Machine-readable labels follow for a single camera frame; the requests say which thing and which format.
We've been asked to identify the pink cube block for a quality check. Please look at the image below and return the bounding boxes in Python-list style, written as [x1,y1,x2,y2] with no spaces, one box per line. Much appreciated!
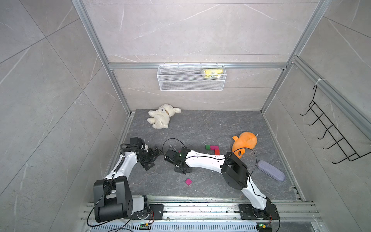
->
[185,178,192,186]

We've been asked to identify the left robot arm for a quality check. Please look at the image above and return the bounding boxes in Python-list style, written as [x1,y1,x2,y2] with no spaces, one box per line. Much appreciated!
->
[87,137,162,228]

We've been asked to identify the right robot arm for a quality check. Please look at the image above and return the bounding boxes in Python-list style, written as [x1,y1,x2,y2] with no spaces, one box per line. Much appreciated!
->
[164,148,280,220]

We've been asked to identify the white plush dog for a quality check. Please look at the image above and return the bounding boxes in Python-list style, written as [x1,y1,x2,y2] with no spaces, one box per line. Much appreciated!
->
[147,104,182,129]

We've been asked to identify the orange plush toy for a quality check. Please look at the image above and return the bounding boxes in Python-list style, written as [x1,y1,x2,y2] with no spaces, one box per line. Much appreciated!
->
[232,132,258,159]

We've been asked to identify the yellow sponge in basket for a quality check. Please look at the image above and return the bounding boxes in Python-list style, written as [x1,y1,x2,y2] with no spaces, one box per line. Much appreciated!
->
[202,69,224,79]

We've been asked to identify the purple glasses case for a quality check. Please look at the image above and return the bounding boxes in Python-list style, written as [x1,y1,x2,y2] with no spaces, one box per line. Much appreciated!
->
[257,160,286,182]

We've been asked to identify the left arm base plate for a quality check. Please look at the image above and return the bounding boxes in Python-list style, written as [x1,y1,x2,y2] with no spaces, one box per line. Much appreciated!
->
[131,204,164,220]

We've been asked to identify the metal rail frame front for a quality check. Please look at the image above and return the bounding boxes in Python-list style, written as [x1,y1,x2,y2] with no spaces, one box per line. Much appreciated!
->
[78,196,328,232]

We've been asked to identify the white wire mesh basket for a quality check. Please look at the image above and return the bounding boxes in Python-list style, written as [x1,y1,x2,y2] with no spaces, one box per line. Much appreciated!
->
[157,64,227,91]

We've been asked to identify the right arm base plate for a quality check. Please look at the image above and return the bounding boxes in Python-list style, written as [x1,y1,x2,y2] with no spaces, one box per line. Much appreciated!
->
[239,202,280,220]

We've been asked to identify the black wire hook rack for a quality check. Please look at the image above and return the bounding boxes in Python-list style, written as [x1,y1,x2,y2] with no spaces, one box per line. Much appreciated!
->
[300,85,371,164]

